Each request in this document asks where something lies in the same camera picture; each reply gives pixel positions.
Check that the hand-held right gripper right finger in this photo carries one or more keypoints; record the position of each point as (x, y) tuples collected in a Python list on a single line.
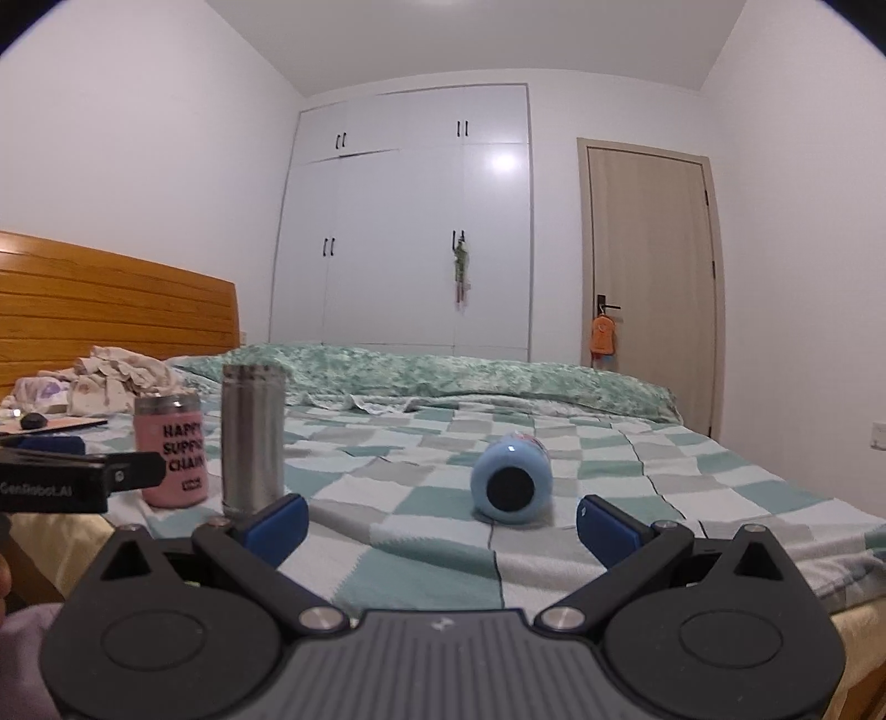
[(603, 529)]

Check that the pile of beige clothes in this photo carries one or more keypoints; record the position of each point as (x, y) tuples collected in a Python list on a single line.
[(121, 377)]

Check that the flat wooden board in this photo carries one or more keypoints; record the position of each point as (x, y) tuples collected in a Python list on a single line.
[(76, 424)]

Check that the small black object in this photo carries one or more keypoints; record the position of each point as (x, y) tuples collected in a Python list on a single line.
[(32, 421)]

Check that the light wooden door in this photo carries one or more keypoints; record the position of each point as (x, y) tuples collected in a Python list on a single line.
[(650, 263)]

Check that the pink printed cup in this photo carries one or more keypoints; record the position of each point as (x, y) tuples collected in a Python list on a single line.
[(181, 422)]

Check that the purple patterned cloth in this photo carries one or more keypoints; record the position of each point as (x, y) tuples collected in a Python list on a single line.
[(45, 393)]

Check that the stainless steel cup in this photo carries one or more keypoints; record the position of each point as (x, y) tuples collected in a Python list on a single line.
[(253, 443)]

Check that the yellowish bed mattress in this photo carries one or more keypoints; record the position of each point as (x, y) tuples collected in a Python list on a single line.
[(862, 626)]

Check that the white wardrobe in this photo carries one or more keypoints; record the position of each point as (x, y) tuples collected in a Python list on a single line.
[(394, 242)]

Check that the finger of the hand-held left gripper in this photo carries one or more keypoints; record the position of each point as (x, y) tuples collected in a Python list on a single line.
[(41, 444), (138, 472)]

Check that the wooden headboard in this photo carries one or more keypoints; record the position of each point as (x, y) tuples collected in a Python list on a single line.
[(104, 304)]

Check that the light blue cup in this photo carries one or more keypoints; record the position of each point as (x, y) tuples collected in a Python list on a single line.
[(484, 465)]

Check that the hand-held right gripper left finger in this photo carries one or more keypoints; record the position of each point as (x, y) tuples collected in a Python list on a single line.
[(278, 529)]

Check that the purple clothing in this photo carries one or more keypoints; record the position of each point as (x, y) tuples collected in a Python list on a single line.
[(24, 664)]

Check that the green hanging ornament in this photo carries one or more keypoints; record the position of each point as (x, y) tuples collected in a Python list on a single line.
[(460, 266)]

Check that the orange hanging pouch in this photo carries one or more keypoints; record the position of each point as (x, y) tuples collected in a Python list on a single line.
[(602, 338)]

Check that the green floral quilt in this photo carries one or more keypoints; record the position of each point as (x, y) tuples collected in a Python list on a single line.
[(484, 381)]

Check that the checkered blanket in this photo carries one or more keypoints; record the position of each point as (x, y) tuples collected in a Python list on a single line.
[(415, 554)]

